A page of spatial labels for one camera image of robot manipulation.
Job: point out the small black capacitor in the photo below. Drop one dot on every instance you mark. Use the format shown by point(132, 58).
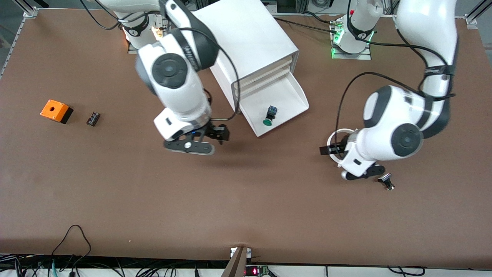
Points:
point(93, 119)

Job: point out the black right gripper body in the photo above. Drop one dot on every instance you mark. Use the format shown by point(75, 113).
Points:
point(212, 132)

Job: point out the grey camera mount wedge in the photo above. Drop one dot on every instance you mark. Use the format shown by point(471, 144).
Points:
point(236, 263)

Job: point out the green push button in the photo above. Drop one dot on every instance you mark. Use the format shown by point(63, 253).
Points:
point(270, 115)

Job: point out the black headed switch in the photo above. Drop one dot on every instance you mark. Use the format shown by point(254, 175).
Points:
point(385, 179)

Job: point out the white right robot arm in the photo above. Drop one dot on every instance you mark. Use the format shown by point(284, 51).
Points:
point(173, 88)

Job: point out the white curved plastic strip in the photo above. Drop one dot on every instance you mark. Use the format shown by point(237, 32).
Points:
point(329, 140)

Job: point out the red LED display module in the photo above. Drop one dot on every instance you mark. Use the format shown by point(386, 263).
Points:
point(255, 271)

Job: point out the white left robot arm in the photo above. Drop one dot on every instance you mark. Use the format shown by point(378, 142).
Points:
point(399, 134)

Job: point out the white lowest cabinet drawer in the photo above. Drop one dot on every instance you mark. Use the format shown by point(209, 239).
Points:
point(284, 100)

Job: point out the orange button box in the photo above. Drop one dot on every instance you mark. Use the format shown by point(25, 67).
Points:
point(54, 109)

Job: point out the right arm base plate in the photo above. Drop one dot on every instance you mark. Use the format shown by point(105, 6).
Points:
point(132, 49)

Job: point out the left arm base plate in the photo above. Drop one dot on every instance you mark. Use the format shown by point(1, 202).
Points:
point(351, 55)

